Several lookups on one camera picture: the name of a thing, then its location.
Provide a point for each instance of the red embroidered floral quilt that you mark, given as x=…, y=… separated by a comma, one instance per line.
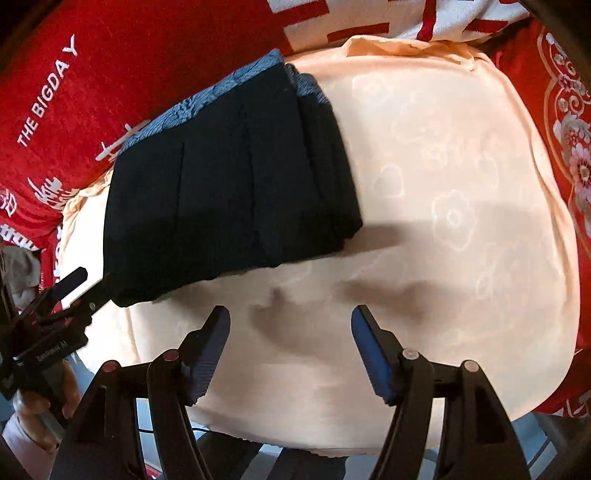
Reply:
x=531, y=92

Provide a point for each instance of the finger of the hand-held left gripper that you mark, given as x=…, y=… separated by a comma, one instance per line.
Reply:
x=69, y=282
x=94, y=302

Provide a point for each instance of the dark navy pants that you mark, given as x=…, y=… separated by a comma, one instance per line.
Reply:
x=207, y=198

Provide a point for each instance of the peach patterned bed sheet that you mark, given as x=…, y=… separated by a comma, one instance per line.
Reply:
x=438, y=207

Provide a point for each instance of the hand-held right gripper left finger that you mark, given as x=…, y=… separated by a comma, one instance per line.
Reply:
x=210, y=355

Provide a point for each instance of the person's left hand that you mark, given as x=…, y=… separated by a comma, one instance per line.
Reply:
x=69, y=387

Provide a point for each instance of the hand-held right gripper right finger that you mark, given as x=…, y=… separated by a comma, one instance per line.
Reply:
x=371, y=355

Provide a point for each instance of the person's left forearm pink sleeve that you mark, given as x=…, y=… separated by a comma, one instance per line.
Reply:
x=27, y=443

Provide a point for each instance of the red blanket white characters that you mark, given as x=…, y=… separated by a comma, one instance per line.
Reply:
x=115, y=69

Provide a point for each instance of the grey cloth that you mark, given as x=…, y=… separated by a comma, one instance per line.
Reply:
x=23, y=272

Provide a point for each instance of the dark furniture frame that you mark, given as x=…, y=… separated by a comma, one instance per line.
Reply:
x=318, y=466

